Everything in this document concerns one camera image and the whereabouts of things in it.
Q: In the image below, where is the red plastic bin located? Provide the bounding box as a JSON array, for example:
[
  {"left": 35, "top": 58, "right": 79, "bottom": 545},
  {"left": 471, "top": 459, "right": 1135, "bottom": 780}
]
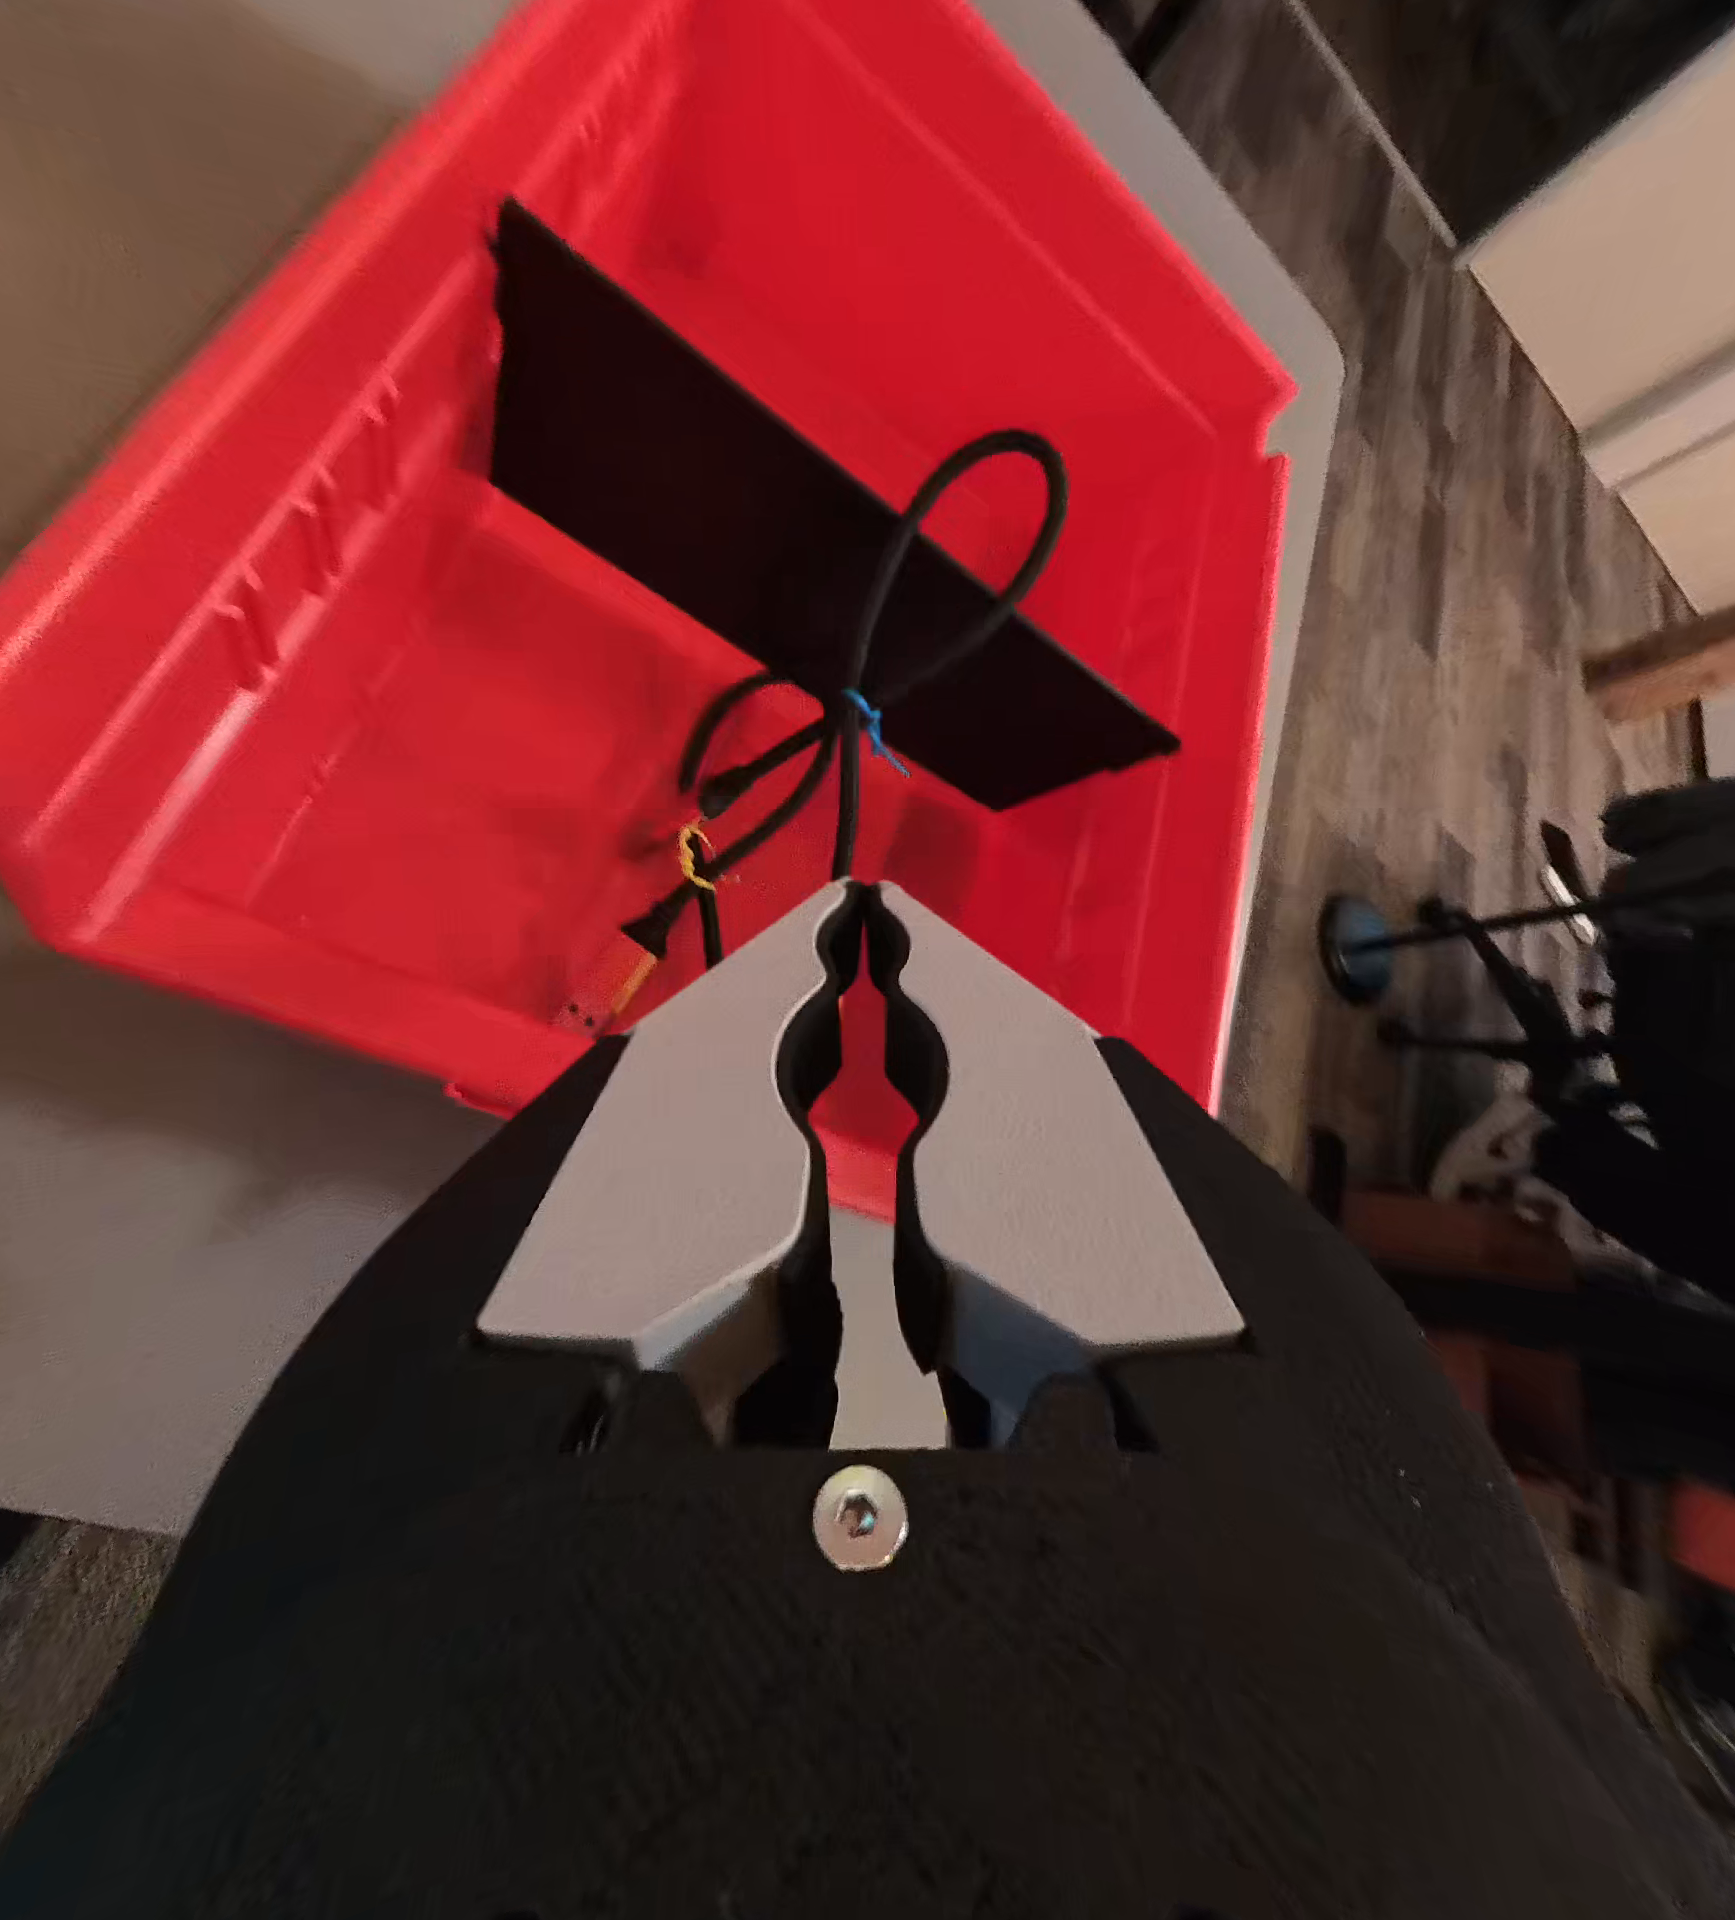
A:
[{"left": 0, "top": 0, "right": 1300, "bottom": 1224}]

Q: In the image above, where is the black bin divider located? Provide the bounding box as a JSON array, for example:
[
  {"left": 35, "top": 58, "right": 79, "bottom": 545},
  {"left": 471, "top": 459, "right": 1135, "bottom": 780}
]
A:
[{"left": 487, "top": 194, "right": 1183, "bottom": 817}]

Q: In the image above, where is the black usb-c cable yellow tie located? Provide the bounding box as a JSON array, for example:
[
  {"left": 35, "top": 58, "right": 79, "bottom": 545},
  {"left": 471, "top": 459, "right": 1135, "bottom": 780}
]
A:
[{"left": 559, "top": 817, "right": 733, "bottom": 1040}]

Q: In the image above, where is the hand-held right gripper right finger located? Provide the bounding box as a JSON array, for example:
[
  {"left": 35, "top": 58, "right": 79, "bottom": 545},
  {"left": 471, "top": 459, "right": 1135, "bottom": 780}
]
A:
[{"left": 867, "top": 878, "right": 1248, "bottom": 1454}]

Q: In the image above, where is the black usb-c cable blue tie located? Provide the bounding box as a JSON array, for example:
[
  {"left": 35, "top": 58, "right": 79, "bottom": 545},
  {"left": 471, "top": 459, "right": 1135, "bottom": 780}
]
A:
[{"left": 675, "top": 431, "right": 1073, "bottom": 979}]

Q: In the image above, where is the black office chair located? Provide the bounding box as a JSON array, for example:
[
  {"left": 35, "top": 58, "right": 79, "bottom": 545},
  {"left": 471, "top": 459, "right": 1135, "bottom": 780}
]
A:
[{"left": 1316, "top": 765, "right": 1735, "bottom": 1322}]

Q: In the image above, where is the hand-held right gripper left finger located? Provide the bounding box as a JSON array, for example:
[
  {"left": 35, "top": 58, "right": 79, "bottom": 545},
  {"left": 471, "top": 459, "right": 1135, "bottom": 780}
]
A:
[{"left": 477, "top": 878, "right": 861, "bottom": 1453}]

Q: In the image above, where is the wooden post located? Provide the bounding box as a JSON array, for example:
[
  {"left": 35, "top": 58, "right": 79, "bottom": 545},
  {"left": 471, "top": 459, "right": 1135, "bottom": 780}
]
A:
[{"left": 1582, "top": 571, "right": 1735, "bottom": 730}]

